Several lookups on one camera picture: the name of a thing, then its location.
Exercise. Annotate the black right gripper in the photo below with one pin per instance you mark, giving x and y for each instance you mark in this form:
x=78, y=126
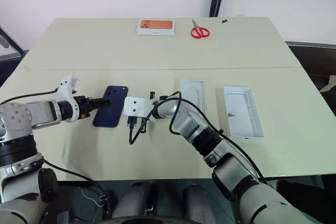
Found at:
x=132, y=122

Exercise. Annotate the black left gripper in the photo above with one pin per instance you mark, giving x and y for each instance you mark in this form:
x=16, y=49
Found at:
x=82, y=107

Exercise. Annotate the dark blue smartphone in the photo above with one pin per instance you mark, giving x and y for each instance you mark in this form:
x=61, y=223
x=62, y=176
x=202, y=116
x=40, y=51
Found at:
x=111, y=113

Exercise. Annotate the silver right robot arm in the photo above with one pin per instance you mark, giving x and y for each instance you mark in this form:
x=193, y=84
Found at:
x=231, y=166

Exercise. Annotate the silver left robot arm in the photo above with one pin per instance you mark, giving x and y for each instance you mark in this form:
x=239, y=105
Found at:
x=39, y=113

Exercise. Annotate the white phone box tray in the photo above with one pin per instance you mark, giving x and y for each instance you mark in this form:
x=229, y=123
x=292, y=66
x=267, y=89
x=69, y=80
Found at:
x=191, y=93

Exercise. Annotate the white box with orange print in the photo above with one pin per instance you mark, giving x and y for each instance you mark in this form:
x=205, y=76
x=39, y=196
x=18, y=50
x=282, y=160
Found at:
x=156, y=27

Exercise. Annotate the white phone box lid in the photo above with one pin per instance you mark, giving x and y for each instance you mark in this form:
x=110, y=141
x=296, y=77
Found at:
x=241, y=111

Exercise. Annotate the grey robot left thigh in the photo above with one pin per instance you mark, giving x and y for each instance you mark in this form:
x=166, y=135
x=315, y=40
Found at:
x=132, y=199

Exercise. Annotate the grey robot thigh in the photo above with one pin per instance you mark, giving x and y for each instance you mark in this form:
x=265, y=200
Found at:
x=199, y=203
x=132, y=199

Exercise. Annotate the black rounded robot part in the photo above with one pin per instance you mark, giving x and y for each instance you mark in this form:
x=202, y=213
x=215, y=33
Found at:
x=48, y=184

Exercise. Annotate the grey robot right thigh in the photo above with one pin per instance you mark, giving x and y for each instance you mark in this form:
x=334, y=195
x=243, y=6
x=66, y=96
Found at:
x=199, y=203

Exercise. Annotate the glass side cabinet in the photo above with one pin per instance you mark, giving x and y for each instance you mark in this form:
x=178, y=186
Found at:
x=9, y=48

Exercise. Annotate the dark side furniture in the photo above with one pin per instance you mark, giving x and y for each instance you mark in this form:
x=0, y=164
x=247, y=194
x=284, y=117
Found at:
x=312, y=61

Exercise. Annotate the beige object on dark furniture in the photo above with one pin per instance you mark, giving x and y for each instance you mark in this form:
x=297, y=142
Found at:
x=329, y=83

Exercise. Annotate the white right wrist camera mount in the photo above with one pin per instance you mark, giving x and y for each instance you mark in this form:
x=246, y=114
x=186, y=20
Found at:
x=137, y=106

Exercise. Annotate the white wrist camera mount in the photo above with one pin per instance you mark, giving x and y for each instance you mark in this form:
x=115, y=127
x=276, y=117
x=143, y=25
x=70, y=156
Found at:
x=68, y=83
x=137, y=106

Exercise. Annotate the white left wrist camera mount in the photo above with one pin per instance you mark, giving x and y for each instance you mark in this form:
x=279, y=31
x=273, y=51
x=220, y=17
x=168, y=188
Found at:
x=68, y=83

